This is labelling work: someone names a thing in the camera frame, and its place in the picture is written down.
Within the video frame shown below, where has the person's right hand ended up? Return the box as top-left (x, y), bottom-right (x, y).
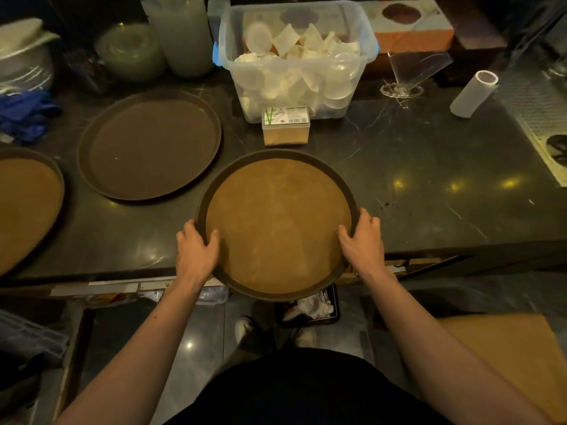
top-left (338, 208), bottom-right (385, 279)

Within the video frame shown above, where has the person's left hand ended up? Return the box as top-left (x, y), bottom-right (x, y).
top-left (176, 220), bottom-right (221, 285)

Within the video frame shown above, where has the tan round serving tray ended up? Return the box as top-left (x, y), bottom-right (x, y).
top-left (0, 146), bottom-right (66, 277)
top-left (196, 149), bottom-right (359, 303)

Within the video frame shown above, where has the person's left forearm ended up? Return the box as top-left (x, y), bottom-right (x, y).
top-left (52, 275), bottom-right (213, 425)

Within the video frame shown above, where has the person's right forearm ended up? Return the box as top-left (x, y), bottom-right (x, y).
top-left (354, 266), bottom-right (552, 425)

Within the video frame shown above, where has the crumpled white paper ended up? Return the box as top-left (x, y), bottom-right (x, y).
top-left (283, 291), bottom-right (334, 320)

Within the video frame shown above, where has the person's left white shoe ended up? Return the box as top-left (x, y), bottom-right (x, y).
top-left (234, 316), bottom-right (258, 346)

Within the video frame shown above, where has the person's white shoe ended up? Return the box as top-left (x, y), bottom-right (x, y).
top-left (234, 316), bottom-right (258, 346)
top-left (294, 327), bottom-right (318, 349)

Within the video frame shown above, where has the black waste bin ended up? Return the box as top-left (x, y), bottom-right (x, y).
top-left (275, 284), bottom-right (341, 329)

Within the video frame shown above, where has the person's right white shoe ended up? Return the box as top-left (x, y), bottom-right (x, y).
top-left (294, 327), bottom-right (318, 349)

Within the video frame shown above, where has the dark brown round serving tray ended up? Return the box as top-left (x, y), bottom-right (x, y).
top-left (76, 89), bottom-right (222, 202)

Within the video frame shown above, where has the clear toothpick box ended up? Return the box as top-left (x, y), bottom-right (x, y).
top-left (261, 106), bottom-right (310, 147)

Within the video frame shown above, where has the person's black clothing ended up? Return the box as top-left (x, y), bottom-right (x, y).
top-left (163, 347), bottom-right (450, 425)

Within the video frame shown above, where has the pile of white plastic cups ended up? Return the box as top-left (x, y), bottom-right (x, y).
top-left (234, 22), bottom-right (361, 121)

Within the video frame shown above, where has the white paper roll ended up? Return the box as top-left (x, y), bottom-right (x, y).
top-left (449, 70), bottom-right (499, 119)

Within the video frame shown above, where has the tan cardboard sheet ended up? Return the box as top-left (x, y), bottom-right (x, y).
top-left (436, 313), bottom-right (567, 425)

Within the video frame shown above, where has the bag of clear plastic lids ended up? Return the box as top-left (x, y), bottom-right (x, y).
top-left (94, 23), bottom-right (167, 83)

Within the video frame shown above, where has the stack of translucent plastic containers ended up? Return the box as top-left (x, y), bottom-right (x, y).
top-left (141, 0), bottom-right (215, 79)

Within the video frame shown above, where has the clear plastic storage bin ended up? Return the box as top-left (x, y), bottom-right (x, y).
top-left (213, 0), bottom-right (381, 125)

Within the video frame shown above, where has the orange tissue box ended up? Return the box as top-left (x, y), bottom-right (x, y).
top-left (360, 0), bottom-right (455, 54)

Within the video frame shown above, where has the blue cloth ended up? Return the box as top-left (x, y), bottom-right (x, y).
top-left (0, 89), bottom-right (62, 144)

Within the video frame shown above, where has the black object on grate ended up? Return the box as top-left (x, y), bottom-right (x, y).
top-left (546, 134), bottom-right (567, 165)

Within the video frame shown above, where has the metal drain grate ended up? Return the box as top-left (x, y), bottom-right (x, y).
top-left (495, 48), bottom-right (567, 188)

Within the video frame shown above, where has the dark brown box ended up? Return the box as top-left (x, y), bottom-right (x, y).
top-left (436, 0), bottom-right (508, 62)

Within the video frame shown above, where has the white metal pot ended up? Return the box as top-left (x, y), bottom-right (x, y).
top-left (0, 17), bottom-right (61, 95)

